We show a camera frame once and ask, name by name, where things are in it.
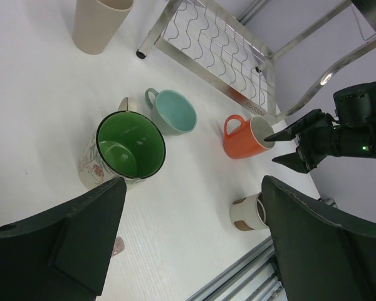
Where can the orange mug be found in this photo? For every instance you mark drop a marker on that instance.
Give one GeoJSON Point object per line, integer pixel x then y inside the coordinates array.
{"type": "Point", "coordinates": [248, 139]}

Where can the beige tumbler cup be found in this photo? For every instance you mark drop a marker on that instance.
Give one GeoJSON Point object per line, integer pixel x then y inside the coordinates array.
{"type": "Point", "coordinates": [96, 22]}

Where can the pink purple mug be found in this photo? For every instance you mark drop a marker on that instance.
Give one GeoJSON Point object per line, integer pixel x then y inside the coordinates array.
{"type": "Point", "coordinates": [119, 246]}

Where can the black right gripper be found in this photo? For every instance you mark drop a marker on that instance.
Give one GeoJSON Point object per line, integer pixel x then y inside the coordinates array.
{"type": "Point", "coordinates": [318, 137]}

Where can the light teal mug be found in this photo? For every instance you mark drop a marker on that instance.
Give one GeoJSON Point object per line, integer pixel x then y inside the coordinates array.
{"type": "Point", "coordinates": [171, 112]}

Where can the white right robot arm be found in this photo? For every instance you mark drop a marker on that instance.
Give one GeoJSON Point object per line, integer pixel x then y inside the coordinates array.
{"type": "Point", "coordinates": [352, 133]}

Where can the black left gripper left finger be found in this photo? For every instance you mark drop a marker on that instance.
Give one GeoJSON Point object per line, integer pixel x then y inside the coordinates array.
{"type": "Point", "coordinates": [62, 253]}

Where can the steel lined paper cup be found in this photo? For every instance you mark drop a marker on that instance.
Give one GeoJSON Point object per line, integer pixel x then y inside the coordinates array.
{"type": "Point", "coordinates": [249, 214]}

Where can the stainless steel dish rack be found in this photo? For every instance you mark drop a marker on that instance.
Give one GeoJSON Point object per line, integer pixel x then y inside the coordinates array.
{"type": "Point", "coordinates": [217, 47]}

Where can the green interior floral mug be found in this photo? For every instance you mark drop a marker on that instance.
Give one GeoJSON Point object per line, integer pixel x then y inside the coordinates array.
{"type": "Point", "coordinates": [126, 144]}

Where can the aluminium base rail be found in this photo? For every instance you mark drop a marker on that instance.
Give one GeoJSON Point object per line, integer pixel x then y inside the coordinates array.
{"type": "Point", "coordinates": [255, 276]}

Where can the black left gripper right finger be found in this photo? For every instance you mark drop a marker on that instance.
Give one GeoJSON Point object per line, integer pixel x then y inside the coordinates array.
{"type": "Point", "coordinates": [323, 253]}

